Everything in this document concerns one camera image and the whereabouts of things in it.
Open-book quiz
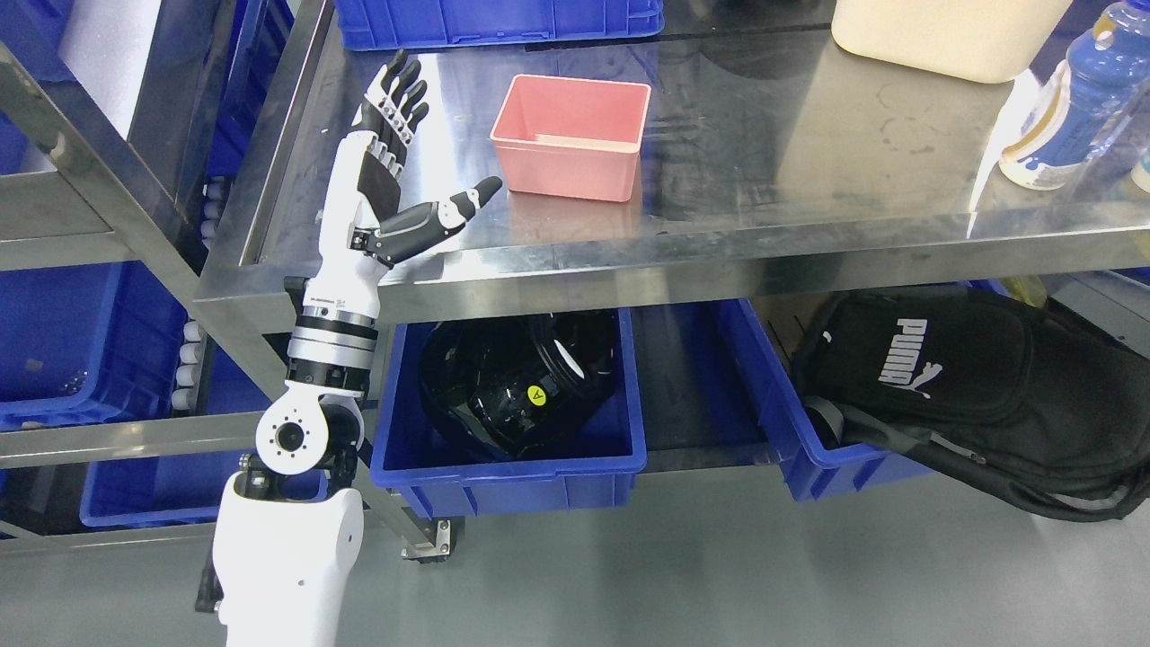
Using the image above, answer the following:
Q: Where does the black Puma backpack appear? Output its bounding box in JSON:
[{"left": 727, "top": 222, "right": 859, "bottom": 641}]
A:
[{"left": 790, "top": 284, "right": 1149, "bottom": 523}]

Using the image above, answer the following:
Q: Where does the blue bin with backpack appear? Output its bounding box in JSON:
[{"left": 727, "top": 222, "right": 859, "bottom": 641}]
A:
[{"left": 707, "top": 292, "right": 933, "bottom": 502}]

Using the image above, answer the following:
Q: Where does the blue bin lower left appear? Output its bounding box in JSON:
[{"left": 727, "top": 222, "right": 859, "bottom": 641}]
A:
[{"left": 79, "top": 341, "right": 329, "bottom": 529}]

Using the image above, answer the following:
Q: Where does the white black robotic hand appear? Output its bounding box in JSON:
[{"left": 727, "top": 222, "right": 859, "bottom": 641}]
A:
[{"left": 302, "top": 49, "right": 504, "bottom": 321}]

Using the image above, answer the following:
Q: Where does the blue bin left shelf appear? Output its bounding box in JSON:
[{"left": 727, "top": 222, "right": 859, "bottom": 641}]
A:
[{"left": 1, "top": 261, "right": 187, "bottom": 431}]

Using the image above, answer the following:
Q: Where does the cream plastic container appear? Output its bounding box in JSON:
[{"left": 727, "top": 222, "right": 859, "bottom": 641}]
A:
[{"left": 831, "top": 1, "right": 1071, "bottom": 84}]

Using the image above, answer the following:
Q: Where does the blue crate on table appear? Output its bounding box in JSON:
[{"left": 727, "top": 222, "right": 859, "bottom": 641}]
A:
[{"left": 334, "top": 1, "right": 665, "bottom": 51}]

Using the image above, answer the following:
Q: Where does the pink plastic storage box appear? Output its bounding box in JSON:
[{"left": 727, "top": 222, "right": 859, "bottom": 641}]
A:
[{"left": 490, "top": 74, "right": 650, "bottom": 202}]

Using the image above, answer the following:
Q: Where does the black glossy helmet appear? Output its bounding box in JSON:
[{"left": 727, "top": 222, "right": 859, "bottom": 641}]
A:
[{"left": 417, "top": 310, "right": 620, "bottom": 463}]

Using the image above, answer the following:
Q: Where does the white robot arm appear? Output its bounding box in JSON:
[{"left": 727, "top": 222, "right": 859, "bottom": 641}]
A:
[{"left": 208, "top": 275, "right": 380, "bottom": 646}]

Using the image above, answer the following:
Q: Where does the blue drink bottle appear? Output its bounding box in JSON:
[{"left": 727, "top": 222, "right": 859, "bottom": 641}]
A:
[{"left": 998, "top": 1, "right": 1149, "bottom": 190}]

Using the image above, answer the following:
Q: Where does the stainless steel table cart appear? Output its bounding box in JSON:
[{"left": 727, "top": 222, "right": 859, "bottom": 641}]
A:
[{"left": 193, "top": 0, "right": 1150, "bottom": 564}]

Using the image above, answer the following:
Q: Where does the blue bin with helmet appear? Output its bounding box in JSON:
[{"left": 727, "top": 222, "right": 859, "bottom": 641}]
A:
[{"left": 369, "top": 307, "right": 647, "bottom": 518}]

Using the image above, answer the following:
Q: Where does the stainless steel shelf rack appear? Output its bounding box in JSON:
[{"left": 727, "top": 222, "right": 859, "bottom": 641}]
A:
[{"left": 0, "top": 0, "right": 297, "bottom": 554}]

